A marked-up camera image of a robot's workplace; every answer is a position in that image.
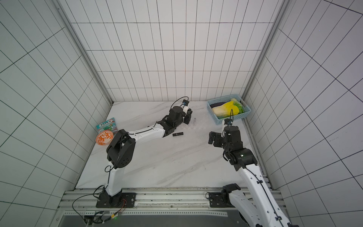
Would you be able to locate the light blue plastic basket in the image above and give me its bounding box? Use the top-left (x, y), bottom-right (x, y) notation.
top-left (207, 94), bottom-right (251, 125)

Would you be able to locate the clear acrylic lipstick organizer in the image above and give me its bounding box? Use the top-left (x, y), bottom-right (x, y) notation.
top-left (187, 113), bottom-right (210, 131)

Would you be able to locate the green toy vegetable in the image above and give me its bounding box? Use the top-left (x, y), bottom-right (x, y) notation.
top-left (231, 98), bottom-right (244, 114)

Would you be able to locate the black lipstick gold band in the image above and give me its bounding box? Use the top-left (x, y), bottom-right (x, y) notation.
top-left (173, 132), bottom-right (184, 137)

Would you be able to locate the orange white patterned bowl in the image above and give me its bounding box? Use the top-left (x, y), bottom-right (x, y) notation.
top-left (95, 130), bottom-right (114, 146)

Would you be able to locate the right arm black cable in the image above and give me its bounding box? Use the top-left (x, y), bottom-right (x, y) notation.
top-left (222, 109), bottom-right (287, 227)

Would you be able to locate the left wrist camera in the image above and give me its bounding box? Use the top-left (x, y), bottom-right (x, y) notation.
top-left (181, 99), bottom-right (189, 108)

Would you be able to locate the yellow toy napa cabbage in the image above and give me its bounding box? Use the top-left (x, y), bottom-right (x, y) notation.
top-left (212, 101), bottom-right (239, 119)

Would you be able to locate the dark purple toy eggplant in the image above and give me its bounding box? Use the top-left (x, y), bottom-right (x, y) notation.
top-left (210, 102), bottom-right (225, 108)

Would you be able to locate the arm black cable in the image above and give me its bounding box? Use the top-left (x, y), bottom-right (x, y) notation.
top-left (71, 96), bottom-right (190, 226)
top-left (222, 109), bottom-right (287, 227)

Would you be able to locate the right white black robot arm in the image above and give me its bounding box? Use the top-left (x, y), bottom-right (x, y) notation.
top-left (207, 125), bottom-right (293, 227)

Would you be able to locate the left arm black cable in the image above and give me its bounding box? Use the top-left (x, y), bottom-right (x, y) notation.
top-left (71, 96), bottom-right (190, 226)

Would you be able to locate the aluminium mounting rail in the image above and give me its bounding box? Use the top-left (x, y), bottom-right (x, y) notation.
top-left (60, 187), bottom-right (284, 218)

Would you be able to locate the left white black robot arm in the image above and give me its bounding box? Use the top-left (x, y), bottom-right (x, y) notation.
top-left (96, 100), bottom-right (192, 208)

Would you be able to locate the green snack packet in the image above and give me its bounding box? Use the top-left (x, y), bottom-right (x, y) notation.
top-left (96, 118), bottom-right (118, 134)

